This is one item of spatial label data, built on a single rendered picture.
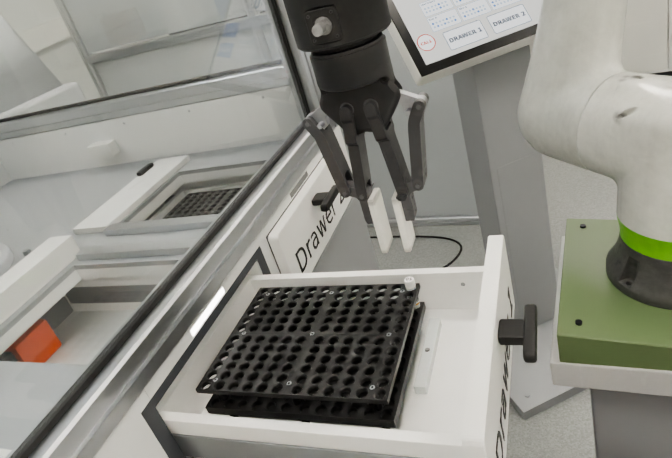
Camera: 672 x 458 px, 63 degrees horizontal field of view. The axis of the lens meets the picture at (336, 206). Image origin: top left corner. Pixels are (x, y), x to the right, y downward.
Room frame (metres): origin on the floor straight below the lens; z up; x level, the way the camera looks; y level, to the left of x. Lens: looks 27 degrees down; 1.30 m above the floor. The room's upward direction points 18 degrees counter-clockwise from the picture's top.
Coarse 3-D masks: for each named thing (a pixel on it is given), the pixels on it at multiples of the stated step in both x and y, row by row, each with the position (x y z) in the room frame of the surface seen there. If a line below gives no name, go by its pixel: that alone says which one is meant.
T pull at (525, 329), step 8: (528, 304) 0.43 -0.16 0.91; (528, 312) 0.42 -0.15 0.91; (536, 312) 0.42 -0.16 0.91; (504, 320) 0.42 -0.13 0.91; (512, 320) 0.42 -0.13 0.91; (520, 320) 0.42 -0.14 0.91; (528, 320) 0.41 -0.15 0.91; (536, 320) 0.41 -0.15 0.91; (504, 328) 0.41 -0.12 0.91; (512, 328) 0.41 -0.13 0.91; (520, 328) 0.41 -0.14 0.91; (528, 328) 0.40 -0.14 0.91; (536, 328) 0.40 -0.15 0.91; (504, 336) 0.40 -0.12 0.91; (512, 336) 0.40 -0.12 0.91; (520, 336) 0.40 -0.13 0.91; (528, 336) 0.39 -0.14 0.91; (536, 336) 0.39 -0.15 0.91; (504, 344) 0.40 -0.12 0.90; (512, 344) 0.40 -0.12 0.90; (520, 344) 0.40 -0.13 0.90; (528, 344) 0.38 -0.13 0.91; (536, 344) 0.38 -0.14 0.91; (528, 352) 0.37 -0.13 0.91; (536, 352) 0.37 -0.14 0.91; (528, 360) 0.37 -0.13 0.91; (536, 360) 0.37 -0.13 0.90
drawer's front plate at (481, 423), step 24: (504, 240) 0.54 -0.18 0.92; (504, 264) 0.52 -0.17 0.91; (504, 288) 0.49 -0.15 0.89; (480, 312) 0.43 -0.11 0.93; (504, 312) 0.46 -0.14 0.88; (480, 336) 0.39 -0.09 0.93; (480, 360) 0.37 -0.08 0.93; (504, 360) 0.42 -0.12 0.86; (480, 384) 0.34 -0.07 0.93; (504, 384) 0.40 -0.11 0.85; (480, 408) 0.32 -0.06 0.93; (504, 408) 0.38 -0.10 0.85; (480, 432) 0.29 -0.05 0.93; (504, 432) 0.36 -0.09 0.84; (480, 456) 0.29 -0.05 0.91; (504, 456) 0.34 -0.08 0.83
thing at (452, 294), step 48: (240, 288) 0.66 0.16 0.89; (432, 288) 0.56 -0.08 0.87; (480, 288) 0.53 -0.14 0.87; (192, 384) 0.52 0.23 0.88; (432, 384) 0.44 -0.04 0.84; (192, 432) 0.44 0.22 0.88; (240, 432) 0.41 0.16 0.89; (288, 432) 0.39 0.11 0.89; (336, 432) 0.37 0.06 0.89; (384, 432) 0.35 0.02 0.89; (432, 432) 0.34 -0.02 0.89
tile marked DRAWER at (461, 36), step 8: (472, 24) 1.21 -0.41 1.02; (480, 24) 1.21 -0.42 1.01; (448, 32) 1.20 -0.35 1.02; (456, 32) 1.20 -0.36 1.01; (464, 32) 1.20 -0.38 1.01; (472, 32) 1.20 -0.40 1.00; (480, 32) 1.20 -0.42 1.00; (448, 40) 1.19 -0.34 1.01; (456, 40) 1.19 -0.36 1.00; (464, 40) 1.19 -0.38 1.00; (472, 40) 1.19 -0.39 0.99; (456, 48) 1.18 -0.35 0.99
